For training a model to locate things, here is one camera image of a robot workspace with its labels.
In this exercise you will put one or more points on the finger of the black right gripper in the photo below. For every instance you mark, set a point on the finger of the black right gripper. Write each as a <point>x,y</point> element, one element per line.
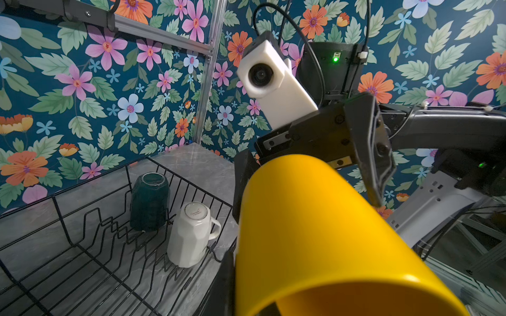
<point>372,149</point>
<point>245,166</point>

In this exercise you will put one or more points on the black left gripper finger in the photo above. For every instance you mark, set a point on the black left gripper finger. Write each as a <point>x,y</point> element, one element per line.
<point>220,298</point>

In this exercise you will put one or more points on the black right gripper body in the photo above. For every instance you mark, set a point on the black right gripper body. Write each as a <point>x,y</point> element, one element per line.
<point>323,134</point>

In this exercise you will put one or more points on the cream faceted mug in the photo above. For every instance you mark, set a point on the cream faceted mug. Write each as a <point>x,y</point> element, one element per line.
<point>193,227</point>

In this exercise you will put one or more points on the yellow mug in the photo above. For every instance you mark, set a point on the yellow mug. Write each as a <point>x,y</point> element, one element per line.
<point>310,244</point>

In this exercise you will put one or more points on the dark green mug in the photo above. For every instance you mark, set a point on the dark green mug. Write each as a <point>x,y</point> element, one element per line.
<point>148,209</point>

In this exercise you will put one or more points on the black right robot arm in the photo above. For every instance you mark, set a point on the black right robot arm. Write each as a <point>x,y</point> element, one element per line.
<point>469,164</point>

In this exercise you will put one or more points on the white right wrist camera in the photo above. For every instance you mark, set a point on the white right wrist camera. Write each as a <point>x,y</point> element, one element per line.
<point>267,77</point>

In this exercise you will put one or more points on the black wire dish rack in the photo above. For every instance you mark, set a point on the black wire dish rack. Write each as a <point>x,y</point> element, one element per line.
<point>75,252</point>

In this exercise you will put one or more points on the aluminium frame post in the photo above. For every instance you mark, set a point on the aluminium frame post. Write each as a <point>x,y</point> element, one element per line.
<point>216,27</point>

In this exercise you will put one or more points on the black hook rail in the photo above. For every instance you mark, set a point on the black hook rail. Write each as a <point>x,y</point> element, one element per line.
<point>71,10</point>

